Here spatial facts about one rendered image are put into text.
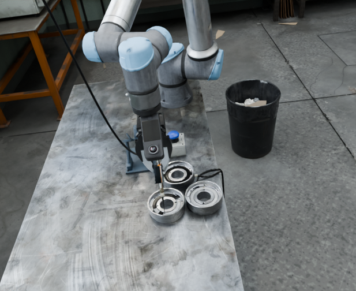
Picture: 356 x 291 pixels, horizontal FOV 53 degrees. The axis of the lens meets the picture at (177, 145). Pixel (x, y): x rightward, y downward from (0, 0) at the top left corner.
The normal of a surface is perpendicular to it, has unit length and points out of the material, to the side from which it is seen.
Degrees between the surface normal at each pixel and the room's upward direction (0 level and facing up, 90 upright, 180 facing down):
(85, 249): 0
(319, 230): 0
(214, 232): 0
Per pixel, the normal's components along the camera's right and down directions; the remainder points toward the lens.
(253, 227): -0.11, -0.78
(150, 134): -0.05, -0.34
